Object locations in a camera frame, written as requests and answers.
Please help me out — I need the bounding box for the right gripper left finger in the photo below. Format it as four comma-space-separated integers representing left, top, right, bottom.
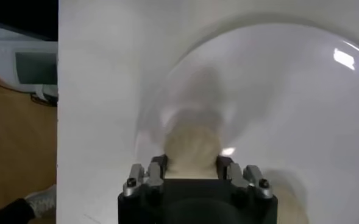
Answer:
123, 154, 169, 198

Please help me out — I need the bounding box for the white steamed baozi bun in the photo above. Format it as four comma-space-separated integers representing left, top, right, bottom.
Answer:
163, 124, 223, 180

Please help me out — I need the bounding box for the black floor cable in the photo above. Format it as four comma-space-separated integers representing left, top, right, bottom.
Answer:
29, 93, 59, 108

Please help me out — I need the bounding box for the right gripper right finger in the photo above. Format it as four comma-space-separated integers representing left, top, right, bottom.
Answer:
216, 154, 274, 199

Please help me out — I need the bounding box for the white device with dark panel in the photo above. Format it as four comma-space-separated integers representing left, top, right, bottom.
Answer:
0, 23, 59, 103

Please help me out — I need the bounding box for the black trouser leg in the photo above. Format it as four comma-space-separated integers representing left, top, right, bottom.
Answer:
0, 197, 36, 224

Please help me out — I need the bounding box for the round white plate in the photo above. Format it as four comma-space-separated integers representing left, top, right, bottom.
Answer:
135, 23, 359, 224

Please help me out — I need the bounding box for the grey shoe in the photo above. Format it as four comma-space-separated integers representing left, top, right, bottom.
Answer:
25, 184, 58, 219

